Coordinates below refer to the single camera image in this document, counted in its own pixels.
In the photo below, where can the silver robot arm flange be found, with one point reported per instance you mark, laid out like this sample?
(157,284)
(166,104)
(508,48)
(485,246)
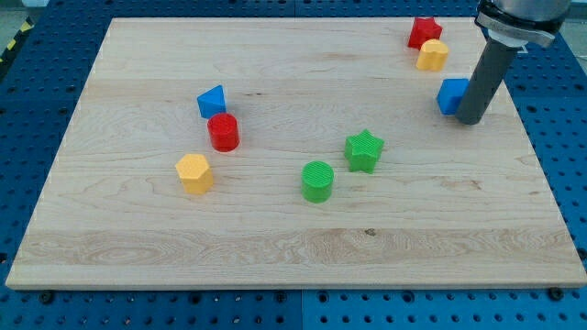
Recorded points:
(515,23)

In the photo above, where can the blue triangle block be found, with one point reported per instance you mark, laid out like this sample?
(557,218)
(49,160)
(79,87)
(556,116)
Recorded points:
(212,102)

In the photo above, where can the green cylinder block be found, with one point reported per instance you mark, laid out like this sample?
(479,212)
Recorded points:
(317,181)

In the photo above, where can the green star block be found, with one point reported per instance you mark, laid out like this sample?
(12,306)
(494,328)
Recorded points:
(363,151)

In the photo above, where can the red cylinder block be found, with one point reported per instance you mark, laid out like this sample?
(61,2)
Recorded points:
(223,132)

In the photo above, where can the light wooden board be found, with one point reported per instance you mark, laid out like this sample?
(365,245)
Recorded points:
(448,206)

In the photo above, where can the yellow hexagon block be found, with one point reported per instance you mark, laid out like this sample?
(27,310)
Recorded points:
(195,173)

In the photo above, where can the blue cube block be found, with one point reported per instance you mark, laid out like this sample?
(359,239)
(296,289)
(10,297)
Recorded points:
(450,94)

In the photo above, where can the yellow heart block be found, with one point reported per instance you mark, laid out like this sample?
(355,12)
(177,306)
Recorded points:
(432,56)

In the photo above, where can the red star block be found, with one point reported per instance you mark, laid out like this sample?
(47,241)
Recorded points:
(423,29)

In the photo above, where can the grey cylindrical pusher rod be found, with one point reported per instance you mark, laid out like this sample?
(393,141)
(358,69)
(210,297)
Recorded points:
(484,82)

